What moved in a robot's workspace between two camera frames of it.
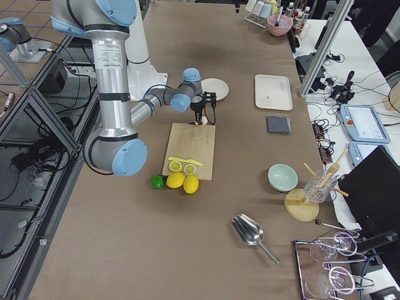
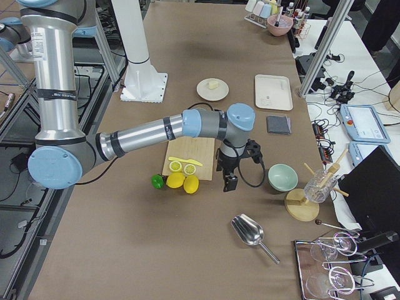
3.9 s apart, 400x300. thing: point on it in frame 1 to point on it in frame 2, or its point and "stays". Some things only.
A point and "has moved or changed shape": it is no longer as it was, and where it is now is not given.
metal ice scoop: (250, 232) stays
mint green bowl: (282, 177) stays
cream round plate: (215, 85) stays
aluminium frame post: (325, 48) stays
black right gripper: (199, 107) to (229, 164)
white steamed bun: (204, 120) has moved or changed shape
